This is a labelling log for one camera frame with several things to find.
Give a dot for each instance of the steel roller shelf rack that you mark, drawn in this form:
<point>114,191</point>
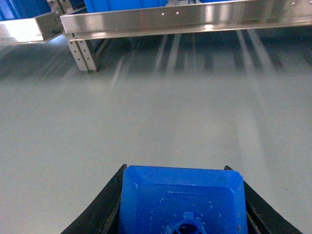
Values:
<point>87,33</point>

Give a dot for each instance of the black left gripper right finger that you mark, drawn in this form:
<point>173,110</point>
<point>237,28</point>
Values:
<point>254,215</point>

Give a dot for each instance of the tilted blue crate far left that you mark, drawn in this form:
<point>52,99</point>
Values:
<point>22,9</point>

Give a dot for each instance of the blue rectangular plastic part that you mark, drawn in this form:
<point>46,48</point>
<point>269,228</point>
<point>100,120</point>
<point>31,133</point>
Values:
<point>163,200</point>

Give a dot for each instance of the blue plastic bin left front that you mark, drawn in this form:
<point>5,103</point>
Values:
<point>94,6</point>

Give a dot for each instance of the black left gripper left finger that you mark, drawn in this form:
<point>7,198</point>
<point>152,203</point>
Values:
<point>102,215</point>

